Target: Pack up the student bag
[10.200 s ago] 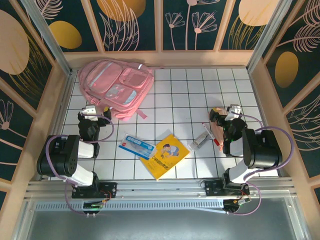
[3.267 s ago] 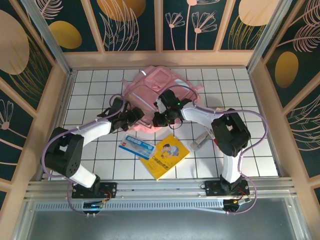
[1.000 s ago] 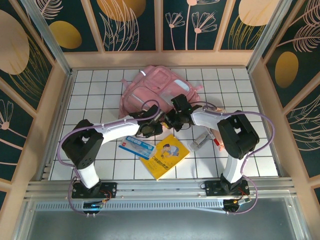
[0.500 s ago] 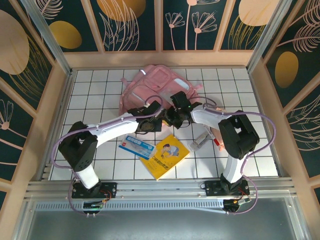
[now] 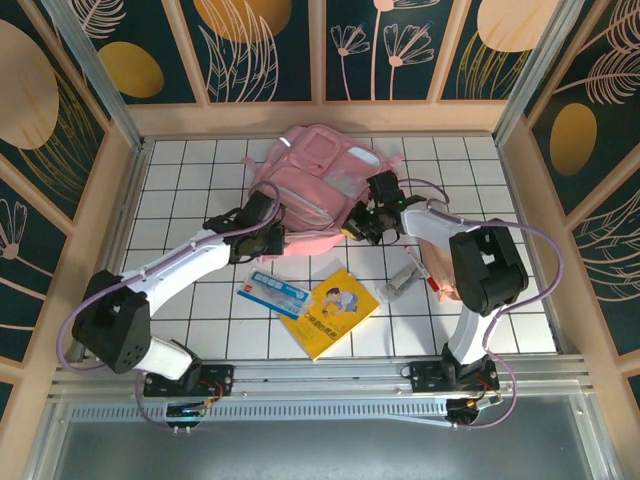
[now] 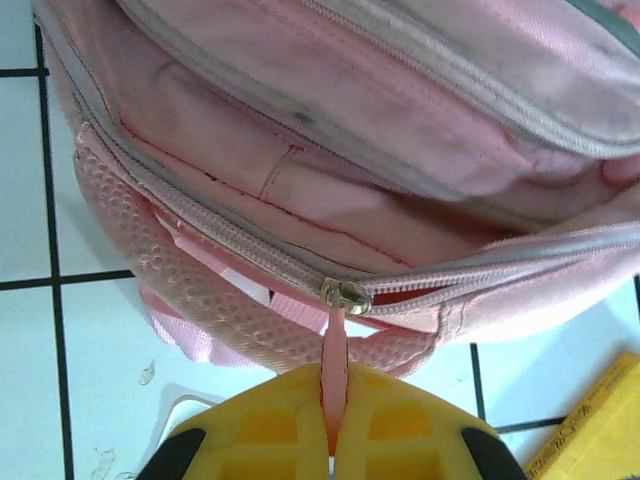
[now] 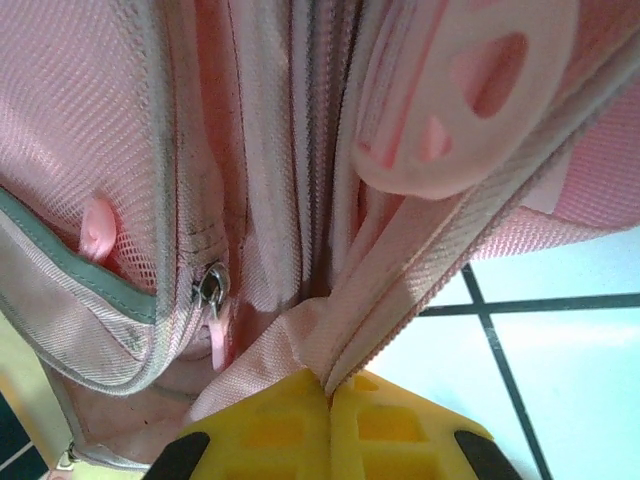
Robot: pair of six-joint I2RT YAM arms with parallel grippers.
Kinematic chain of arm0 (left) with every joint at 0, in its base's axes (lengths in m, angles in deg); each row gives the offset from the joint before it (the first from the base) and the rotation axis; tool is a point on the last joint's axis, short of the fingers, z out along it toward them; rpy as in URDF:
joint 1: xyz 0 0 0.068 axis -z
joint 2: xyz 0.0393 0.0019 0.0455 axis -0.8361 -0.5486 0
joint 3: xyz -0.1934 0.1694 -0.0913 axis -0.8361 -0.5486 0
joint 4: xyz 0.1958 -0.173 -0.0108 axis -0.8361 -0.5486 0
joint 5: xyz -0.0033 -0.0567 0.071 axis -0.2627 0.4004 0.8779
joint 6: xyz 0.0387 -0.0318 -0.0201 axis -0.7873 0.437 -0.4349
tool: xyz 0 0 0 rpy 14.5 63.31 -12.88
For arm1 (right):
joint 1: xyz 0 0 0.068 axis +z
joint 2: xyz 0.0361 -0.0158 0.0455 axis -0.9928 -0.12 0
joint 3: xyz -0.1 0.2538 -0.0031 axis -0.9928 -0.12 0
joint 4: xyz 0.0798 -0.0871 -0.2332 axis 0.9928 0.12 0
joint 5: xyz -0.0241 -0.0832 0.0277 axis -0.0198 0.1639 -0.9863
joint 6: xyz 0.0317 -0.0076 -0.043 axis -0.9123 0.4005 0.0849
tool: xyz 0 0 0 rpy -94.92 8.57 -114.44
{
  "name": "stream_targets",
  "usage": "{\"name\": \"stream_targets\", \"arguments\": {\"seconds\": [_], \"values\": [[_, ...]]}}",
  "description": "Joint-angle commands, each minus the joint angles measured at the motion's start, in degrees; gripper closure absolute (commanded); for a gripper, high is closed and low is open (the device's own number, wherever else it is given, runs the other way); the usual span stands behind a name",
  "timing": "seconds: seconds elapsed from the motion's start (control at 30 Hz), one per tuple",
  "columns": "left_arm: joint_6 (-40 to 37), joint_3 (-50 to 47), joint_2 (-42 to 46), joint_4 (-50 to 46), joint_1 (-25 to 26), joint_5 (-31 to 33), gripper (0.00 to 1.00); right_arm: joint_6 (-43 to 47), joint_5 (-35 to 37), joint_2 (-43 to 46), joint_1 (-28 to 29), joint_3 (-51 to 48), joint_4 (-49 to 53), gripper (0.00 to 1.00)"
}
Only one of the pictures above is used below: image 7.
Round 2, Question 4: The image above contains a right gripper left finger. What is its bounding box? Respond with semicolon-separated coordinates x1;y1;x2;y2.
147;368;332;480

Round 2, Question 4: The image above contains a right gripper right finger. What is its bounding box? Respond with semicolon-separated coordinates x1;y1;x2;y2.
326;371;522;480

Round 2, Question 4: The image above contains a pink student backpack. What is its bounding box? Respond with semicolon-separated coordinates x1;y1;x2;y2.
0;0;640;480

